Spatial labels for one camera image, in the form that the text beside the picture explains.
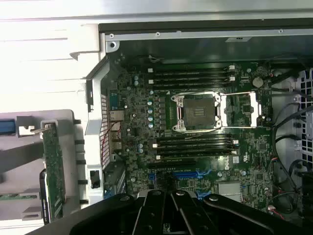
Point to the green motherboard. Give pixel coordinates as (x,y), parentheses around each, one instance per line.
(137,115)

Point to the long black expansion slot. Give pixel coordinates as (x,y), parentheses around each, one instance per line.
(171,165)

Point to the perforated metal disk bay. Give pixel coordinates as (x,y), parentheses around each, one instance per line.
(306,83)

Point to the silver chipset heatsink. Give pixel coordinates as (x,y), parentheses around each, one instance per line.
(230,191)

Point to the blue expansion slot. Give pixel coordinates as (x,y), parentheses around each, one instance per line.
(183,175)

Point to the coin cell battery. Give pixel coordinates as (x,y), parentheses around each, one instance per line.
(257,81)

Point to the CPU socket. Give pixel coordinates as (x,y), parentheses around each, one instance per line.
(198,112)

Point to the black open PC case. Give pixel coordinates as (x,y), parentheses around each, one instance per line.
(171,34)

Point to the grey parts rack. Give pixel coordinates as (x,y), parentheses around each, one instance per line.
(31,213)

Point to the silver socket cover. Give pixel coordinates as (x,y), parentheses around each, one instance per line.
(255,107)

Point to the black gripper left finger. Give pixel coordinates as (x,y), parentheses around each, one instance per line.
(149,215)

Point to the hard disk blue carrier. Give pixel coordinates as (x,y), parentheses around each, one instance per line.
(6,127)

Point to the green RAM stick blue label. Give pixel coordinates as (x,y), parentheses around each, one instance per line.
(195,160)

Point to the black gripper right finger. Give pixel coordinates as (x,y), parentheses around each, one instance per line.
(193,215)

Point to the socket locking lever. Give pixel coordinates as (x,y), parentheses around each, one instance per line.
(238,93)

